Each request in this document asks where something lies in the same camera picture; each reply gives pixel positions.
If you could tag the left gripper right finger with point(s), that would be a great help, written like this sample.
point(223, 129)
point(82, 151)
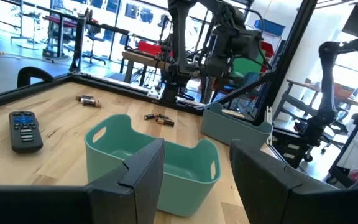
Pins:
point(266, 193)

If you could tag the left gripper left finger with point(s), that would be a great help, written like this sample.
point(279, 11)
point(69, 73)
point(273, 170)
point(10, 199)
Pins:
point(120, 202)

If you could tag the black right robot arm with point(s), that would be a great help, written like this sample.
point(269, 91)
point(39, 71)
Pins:
point(179, 46)

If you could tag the black background robot arm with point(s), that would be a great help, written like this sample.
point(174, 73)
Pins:
point(325, 93)

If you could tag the green plastic seat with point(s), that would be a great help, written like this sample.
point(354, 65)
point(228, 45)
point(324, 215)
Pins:
point(247, 67)

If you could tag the blue storage crate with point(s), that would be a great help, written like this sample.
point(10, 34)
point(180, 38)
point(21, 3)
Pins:
point(269, 27)

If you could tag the black control box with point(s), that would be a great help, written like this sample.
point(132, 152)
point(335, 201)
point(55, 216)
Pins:
point(291, 140)

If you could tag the wooden background table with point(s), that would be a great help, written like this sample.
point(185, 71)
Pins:
point(141, 57)
point(297, 84)

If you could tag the teal green plastic bin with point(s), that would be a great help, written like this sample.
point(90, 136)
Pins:
point(191, 193)

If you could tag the blue-grey plastic bin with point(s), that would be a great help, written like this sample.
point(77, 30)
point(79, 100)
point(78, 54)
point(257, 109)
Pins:
point(228, 130)

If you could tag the red storage bin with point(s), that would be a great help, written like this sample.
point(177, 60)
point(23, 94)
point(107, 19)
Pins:
point(149, 48)

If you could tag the black remote control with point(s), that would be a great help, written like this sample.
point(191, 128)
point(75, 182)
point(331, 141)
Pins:
point(26, 143)

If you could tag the black background desk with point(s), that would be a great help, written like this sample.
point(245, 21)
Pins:
point(104, 28)

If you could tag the black chair back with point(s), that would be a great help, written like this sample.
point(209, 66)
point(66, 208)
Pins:
point(31, 72)

